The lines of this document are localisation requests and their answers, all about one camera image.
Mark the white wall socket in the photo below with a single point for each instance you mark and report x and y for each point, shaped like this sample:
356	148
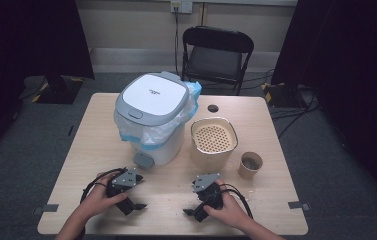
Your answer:
181	6

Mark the dark curtain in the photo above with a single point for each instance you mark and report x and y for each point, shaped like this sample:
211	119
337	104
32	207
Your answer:
26	50
349	66

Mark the grey tape strip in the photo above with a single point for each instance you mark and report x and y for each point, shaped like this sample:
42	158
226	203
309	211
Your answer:
298	205
46	208

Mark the beige strainer basket container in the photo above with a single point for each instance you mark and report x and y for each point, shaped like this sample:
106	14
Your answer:
213	138

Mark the person's right hand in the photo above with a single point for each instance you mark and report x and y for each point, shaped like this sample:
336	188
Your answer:
227	210

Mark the black folding chair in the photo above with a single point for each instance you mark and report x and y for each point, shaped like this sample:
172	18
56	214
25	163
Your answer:
216	58

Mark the brown paper cup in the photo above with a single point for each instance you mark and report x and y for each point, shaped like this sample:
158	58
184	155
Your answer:
250	165

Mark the white trash can grey lid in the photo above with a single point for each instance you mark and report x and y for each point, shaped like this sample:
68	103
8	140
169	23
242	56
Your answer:
154	95

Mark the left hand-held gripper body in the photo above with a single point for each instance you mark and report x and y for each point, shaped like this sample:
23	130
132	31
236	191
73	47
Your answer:
127	180

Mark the person's left hand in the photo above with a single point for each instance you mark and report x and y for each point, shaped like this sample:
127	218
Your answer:
99	200

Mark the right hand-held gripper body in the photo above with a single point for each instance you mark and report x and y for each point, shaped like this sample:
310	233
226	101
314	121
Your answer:
206	186

